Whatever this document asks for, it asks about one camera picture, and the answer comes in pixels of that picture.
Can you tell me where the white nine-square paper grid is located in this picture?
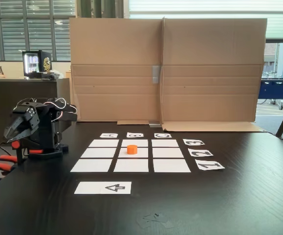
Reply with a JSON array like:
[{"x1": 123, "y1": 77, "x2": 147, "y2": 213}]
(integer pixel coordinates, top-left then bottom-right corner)
[{"x1": 69, "y1": 139, "x2": 192, "y2": 173}]

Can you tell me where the paper sheet with arrow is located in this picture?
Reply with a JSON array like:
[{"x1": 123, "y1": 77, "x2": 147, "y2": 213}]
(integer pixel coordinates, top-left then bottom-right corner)
[{"x1": 73, "y1": 181, "x2": 132, "y2": 195}]

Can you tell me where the crumpled clear tape piece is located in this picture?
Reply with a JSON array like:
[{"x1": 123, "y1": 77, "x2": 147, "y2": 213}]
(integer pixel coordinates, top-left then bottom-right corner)
[{"x1": 135, "y1": 212, "x2": 174, "y2": 230}]

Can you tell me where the paper sheet number 1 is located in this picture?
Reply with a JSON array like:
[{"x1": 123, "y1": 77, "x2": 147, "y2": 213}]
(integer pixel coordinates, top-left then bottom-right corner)
[{"x1": 195, "y1": 161, "x2": 226, "y2": 171}]

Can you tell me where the brown cardboard screen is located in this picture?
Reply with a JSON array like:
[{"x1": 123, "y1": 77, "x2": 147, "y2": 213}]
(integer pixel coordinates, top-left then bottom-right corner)
[{"x1": 68, "y1": 16, "x2": 268, "y2": 133}]

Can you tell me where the black and orange clamp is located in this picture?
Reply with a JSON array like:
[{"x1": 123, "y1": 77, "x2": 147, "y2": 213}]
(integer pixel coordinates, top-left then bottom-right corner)
[{"x1": 0, "y1": 140, "x2": 44, "y2": 185}]

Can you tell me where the grey tape strip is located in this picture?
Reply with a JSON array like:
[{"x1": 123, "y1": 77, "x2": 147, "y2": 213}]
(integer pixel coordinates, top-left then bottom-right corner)
[{"x1": 152, "y1": 65, "x2": 161, "y2": 84}]

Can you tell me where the black power cable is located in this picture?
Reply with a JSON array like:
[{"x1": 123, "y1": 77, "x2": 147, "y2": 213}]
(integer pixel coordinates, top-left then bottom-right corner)
[{"x1": 0, "y1": 141, "x2": 13, "y2": 158}]

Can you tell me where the paper sheet letter C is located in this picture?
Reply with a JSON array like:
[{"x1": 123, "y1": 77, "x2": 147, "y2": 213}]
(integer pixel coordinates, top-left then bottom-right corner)
[{"x1": 153, "y1": 132, "x2": 173, "y2": 139}]

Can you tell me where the black mini fridge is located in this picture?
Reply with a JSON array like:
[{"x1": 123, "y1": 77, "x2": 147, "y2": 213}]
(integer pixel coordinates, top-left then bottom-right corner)
[{"x1": 22, "y1": 49, "x2": 52, "y2": 79}]

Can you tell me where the window with grey blinds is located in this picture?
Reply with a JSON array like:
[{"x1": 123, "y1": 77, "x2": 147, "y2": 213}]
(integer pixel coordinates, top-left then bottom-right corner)
[{"x1": 0, "y1": 0, "x2": 76, "y2": 62}]

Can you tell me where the white crumpled bag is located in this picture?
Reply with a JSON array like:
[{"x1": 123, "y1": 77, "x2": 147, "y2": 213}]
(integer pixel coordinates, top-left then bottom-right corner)
[{"x1": 50, "y1": 69, "x2": 66, "y2": 79}]

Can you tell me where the paper sheet number 2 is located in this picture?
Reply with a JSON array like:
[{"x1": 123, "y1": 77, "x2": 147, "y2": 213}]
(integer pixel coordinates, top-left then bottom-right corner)
[{"x1": 188, "y1": 148, "x2": 214, "y2": 158}]

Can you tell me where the paper sheet number 3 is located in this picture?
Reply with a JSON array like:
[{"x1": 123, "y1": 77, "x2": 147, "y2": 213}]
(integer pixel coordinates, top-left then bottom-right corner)
[{"x1": 182, "y1": 138, "x2": 205, "y2": 146}]

